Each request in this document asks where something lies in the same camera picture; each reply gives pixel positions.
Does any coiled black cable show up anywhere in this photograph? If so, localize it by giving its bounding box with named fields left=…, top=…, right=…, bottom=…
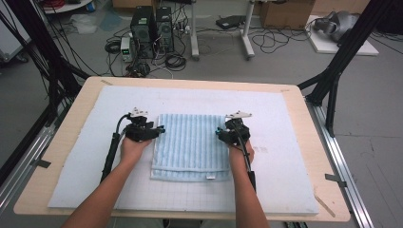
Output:
left=104, top=39, right=124, bottom=55
left=163, top=53, right=188, bottom=72

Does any blue striped towel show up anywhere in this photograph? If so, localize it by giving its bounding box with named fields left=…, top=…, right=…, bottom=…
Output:
left=149, top=112, right=233, bottom=183

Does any clear plastic bag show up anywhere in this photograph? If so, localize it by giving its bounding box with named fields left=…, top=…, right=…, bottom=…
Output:
left=68, top=13, right=98, bottom=35

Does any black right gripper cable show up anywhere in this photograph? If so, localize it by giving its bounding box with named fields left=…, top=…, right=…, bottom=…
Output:
left=233, top=122, right=258, bottom=193

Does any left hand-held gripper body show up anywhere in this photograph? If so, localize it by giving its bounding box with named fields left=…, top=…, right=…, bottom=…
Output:
left=125, top=106, right=160, bottom=143

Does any grey power supply unit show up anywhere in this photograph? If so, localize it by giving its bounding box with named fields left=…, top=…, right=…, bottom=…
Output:
left=120, top=36, right=134, bottom=63

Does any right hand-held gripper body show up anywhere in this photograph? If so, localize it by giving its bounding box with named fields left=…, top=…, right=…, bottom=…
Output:
left=221, top=110, right=253, bottom=146

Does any light desk with white legs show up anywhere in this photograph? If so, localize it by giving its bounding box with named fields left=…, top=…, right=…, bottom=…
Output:
left=189, top=0, right=257, bottom=62

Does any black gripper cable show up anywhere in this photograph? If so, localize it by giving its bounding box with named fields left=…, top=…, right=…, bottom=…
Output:
left=100, top=113, right=131, bottom=185
left=233, top=122, right=258, bottom=193

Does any loose black floor cable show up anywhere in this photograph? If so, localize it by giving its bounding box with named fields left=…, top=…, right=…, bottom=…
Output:
left=252, top=26, right=314, bottom=55

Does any aluminium rail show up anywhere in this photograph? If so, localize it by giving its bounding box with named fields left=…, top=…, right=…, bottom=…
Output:
left=0, top=94, right=74, bottom=217
left=305, top=97, right=376, bottom=228

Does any black metal frame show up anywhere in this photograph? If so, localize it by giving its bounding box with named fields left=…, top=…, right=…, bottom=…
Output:
left=297, top=0, right=395, bottom=138
left=0, top=0, right=92, bottom=188

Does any black computer tower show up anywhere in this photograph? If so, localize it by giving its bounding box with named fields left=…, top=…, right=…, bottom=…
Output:
left=154, top=6, right=176, bottom=54
left=129, top=6, right=157, bottom=60

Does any white foam mat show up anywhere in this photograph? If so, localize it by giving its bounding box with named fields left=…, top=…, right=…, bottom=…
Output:
left=47, top=85, right=320, bottom=217

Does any grey rounded machine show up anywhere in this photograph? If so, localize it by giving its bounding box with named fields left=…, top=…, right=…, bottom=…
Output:
left=313, top=10, right=361, bottom=43

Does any person's left hand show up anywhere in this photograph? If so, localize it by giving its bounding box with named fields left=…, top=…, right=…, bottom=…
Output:
left=120, top=138, right=153, bottom=166

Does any open cardboard box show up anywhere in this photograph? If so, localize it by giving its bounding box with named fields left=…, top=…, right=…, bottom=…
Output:
left=259, top=0, right=317, bottom=30

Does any thin wooden stick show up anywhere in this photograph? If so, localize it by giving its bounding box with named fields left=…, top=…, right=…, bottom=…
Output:
left=313, top=192, right=337, bottom=219

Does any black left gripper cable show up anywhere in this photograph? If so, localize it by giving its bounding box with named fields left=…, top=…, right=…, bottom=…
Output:
left=100, top=113, right=131, bottom=185

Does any flat black device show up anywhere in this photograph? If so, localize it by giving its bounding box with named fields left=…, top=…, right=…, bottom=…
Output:
left=215, top=14, right=247, bottom=30

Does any round white table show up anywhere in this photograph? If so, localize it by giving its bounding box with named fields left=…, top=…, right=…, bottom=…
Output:
left=42, top=0, right=95, bottom=15

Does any white floor board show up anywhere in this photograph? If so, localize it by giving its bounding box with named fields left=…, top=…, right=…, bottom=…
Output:
left=305, top=14, right=380, bottom=57

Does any person's right hand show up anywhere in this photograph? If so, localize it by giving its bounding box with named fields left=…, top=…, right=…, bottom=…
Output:
left=228, top=140, right=256, bottom=166

